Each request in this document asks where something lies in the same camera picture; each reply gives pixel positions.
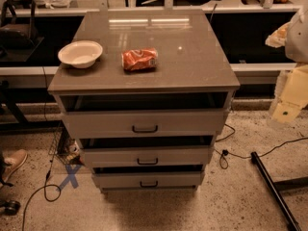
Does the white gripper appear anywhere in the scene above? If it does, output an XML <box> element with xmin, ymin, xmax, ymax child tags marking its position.
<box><xmin>269</xmin><ymin>64</ymin><xmax>308</xmax><ymax>123</ymax></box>

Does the grey bottom drawer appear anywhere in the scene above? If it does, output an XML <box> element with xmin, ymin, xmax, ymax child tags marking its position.
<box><xmin>92</xmin><ymin>171</ymin><xmax>204</xmax><ymax>191</ymax></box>

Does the grey drawer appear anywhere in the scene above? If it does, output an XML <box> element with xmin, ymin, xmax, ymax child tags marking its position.
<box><xmin>81</xmin><ymin>146</ymin><xmax>213</xmax><ymax>168</ymax></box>
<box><xmin>92</xmin><ymin>171</ymin><xmax>204</xmax><ymax>191</ymax></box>
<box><xmin>62</xmin><ymin>109</ymin><xmax>227</xmax><ymax>139</ymax></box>

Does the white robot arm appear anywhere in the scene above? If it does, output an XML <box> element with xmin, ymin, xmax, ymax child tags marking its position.
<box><xmin>266</xmin><ymin>4</ymin><xmax>308</xmax><ymax>123</ymax></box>

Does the grey top drawer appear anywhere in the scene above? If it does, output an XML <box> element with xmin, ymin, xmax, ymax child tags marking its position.
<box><xmin>62</xmin><ymin>109</ymin><xmax>227</xmax><ymax>139</ymax></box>

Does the grey middle drawer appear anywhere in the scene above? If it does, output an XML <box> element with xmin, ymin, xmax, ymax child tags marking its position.
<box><xmin>81</xmin><ymin>146</ymin><xmax>213</xmax><ymax>168</ymax></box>

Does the grey drawer cabinet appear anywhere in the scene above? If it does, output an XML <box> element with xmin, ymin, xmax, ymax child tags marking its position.
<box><xmin>47</xmin><ymin>9</ymin><xmax>241</xmax><ymax>194</ymax></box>

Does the black metal stand leg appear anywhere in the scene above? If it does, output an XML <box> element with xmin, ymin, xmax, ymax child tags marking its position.
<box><xmin>251</xmin><ymin>152</ymin><xmax>308</xmax><ymax>231</ymax></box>

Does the crushed orange soda can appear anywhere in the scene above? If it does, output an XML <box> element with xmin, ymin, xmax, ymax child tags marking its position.
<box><xmin>121</xmin><ymin>48</ymin><xmax>158</xmax><ymax>71</ymax></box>

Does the white paper bowl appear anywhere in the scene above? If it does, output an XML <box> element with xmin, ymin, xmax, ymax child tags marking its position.
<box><xmin>58</xmin><ymin>40</ymin><xmax>103</xmax><ymax>69</ymax></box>

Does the blue tape cross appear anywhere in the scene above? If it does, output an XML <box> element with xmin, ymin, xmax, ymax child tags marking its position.
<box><xmin>59</xmin><ymin>165</ymin><xmax>82</xmax><ymax>190</ymax></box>

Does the dark bag on bench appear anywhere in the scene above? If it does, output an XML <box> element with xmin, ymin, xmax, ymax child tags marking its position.
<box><xmin>0</xmin><ymin>1</ymin><xmax>44</xmax><ymax>63</ymax></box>

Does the tan shoe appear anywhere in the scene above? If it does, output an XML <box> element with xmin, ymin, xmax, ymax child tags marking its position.
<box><xmin>0</xmin><ymin>149</ymin><xmax>28</xmax><ymax>187</ymax></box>

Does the black caster wheel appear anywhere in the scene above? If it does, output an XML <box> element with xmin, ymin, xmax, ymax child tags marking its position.
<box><xmin>0</xmin><ymin>200</ymin><xmax>20</xmax><ymax>216</ymax></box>

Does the black floor cable right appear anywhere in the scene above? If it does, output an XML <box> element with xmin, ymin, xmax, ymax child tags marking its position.
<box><xmin>214</xmin><ymin>123</ymin><xmax>308</xmax><ymax>170</ymax></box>

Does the black floor cable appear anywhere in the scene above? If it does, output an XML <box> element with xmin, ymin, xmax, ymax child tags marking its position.
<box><xmin>214</xmin><ymin>123</ymin><xmax>308</xmax><ymax>170</ymax></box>
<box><xmin>20</xmin><ymin>65</ymin><xmax>65</xmax><ymax>231</ymax></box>

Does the black wire basket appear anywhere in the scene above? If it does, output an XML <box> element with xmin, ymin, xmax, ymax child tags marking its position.
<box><xmin>48</xmin><ymin>126</ymin><xmax>80</xmax><ymax>165</ymax></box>

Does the black floor cable left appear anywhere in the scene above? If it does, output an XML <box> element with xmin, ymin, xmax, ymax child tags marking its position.
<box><xmin>20</xmin><ymin>65</ymin><xmax>65</xmax><ymax>231</ymax></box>

